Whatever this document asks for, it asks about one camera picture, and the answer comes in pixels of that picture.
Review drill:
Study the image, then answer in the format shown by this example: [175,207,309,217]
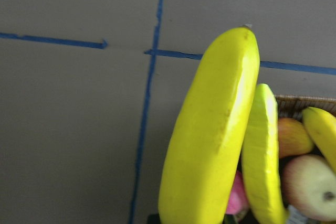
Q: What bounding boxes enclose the orange apple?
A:
[278,118,314,159]

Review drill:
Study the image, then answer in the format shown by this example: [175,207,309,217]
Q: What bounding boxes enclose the yellow banana with stem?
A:
[302,106,335,173]

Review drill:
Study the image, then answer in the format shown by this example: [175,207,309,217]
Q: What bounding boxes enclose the pale yellow apple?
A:
[281,154,335,221]

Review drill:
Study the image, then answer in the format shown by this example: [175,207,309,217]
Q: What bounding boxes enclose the pink red apple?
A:
[226,171,249,215]

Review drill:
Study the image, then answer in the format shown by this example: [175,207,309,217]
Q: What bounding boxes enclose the yellow-green banana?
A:
[241,83,289,223]

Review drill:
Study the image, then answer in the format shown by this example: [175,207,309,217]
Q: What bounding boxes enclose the brown wicker basket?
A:
[275,94,335,121]

